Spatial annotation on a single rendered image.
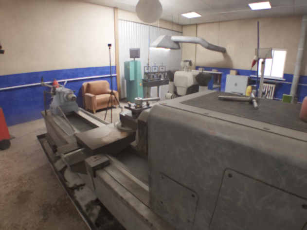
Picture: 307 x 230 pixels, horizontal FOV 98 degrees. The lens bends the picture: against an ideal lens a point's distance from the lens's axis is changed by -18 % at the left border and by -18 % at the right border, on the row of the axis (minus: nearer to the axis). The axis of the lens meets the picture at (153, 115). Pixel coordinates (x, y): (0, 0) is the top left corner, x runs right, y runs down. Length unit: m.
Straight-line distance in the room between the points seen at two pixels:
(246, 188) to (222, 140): 0.13
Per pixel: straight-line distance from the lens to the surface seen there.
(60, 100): 2.18
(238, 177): 0.44
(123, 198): 0.89
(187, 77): 1.71
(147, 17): 4.86
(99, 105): 5.04
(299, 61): 7.43
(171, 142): 0.50
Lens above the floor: 1.48
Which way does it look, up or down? 19 degrees down
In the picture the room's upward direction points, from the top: straight up
